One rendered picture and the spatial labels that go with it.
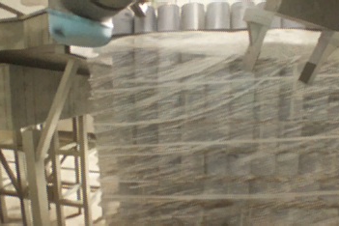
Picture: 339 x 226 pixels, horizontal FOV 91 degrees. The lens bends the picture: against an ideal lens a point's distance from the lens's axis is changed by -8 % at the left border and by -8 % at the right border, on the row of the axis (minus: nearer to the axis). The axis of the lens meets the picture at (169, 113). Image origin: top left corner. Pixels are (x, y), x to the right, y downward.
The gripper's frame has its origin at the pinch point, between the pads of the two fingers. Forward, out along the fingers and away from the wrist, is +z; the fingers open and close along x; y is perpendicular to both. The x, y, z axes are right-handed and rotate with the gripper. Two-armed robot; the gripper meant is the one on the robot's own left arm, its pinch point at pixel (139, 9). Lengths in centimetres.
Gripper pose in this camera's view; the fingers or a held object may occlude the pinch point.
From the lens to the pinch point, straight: 54.0
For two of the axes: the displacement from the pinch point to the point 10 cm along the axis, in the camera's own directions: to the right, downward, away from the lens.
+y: 0.1, 9.9, 1.1
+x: 9.9, 0.0, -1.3
